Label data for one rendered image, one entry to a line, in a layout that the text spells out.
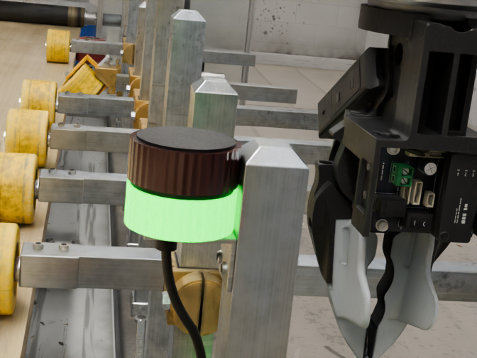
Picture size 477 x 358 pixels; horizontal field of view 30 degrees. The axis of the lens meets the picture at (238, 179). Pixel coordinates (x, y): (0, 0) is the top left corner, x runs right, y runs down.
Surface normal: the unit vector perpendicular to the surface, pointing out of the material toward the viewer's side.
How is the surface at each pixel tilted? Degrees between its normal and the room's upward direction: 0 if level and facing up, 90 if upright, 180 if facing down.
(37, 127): 57
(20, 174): 53
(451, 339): 0
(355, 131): 90
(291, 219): 90
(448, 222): 90
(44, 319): 0
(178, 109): 90
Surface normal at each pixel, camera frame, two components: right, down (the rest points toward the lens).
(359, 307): -0.99, -0.02
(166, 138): 0.10, -0.96
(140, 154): -0.70, 0.11
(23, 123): 0.18, -0.39
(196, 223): 0.36, 0.28
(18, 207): 0.12, 0.49
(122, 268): 0.15, 0.27
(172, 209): -0.07, 0.25
